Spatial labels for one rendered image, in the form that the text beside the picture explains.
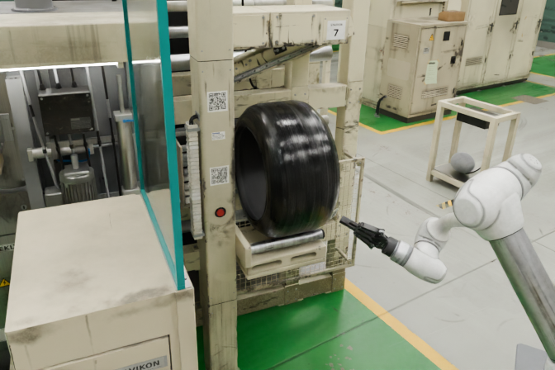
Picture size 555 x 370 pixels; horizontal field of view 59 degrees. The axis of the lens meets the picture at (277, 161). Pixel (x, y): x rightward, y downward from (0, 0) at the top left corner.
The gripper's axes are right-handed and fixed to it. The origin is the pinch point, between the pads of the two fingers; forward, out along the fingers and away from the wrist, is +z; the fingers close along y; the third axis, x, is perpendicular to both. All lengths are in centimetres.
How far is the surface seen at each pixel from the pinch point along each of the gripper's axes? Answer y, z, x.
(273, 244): 14.2, 21.9, -17.7
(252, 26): -40, 71, 32
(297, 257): 22.8, 11.1, -11.8
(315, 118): -28.0, 30.7, 14.9
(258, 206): 25.9, 38.0, 2.3
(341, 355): 101, -34, -4
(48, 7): -45, 126, -18
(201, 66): -45, 70, -7
